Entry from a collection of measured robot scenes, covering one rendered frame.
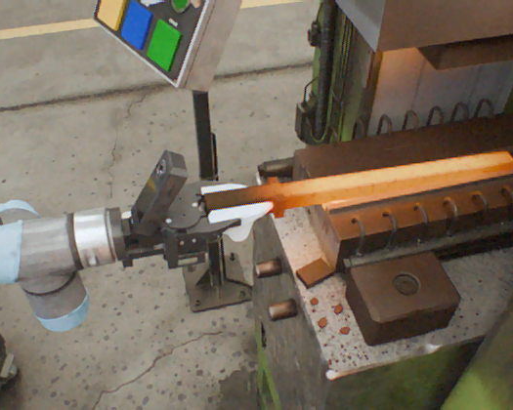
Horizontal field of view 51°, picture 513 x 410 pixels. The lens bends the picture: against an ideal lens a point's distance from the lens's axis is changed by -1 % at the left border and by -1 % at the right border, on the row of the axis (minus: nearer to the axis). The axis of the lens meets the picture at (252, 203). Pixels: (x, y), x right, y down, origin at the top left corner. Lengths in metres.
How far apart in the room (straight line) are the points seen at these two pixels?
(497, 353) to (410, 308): 0.12
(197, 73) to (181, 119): 1.48
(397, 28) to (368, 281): 0.32
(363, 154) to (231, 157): 1.49
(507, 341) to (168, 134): 1.96
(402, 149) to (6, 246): 0.58
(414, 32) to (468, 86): 0.49
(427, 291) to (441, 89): 0.41
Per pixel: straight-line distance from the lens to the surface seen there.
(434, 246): 0.78
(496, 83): 1.06
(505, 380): 0.74
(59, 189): 2.30
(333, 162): 0.83
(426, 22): 0.55
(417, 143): 0.90
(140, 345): 1.79
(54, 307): 0.78
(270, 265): 0.82
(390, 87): 0.94
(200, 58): 1.03
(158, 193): 0.65
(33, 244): 0.70
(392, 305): 0.69
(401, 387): 0.82
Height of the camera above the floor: 1.54
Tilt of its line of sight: 47 degrees down
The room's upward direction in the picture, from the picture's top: straight up
